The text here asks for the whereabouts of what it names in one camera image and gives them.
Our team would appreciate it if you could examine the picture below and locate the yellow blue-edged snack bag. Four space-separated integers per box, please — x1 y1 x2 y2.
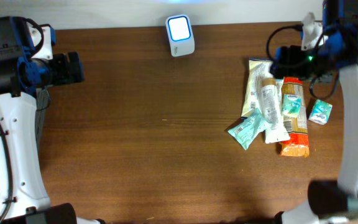
241 59 273 118

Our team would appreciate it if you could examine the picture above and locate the small teal tissue pack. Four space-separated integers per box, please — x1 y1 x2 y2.
282 94 301 118

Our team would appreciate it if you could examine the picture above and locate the white cream tube gold cap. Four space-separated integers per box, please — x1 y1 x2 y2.
261 78 290 144

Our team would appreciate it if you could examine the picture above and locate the teal wet wipes pack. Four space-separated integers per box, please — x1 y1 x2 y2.
227 108 272 151

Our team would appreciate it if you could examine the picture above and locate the orange spaghetti pasta package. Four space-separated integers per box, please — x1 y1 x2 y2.
280 77 310 157

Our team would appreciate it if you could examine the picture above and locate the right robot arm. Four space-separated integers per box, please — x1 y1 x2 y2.
270 0 358 223

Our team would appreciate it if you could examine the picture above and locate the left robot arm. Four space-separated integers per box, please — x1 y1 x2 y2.
0 16 84 223

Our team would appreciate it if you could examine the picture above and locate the white barcode scanner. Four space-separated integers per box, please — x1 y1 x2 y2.
165 14 195 57

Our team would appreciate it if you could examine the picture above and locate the grey plastic mesh basket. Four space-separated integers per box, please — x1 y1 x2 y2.
0 88 51 183

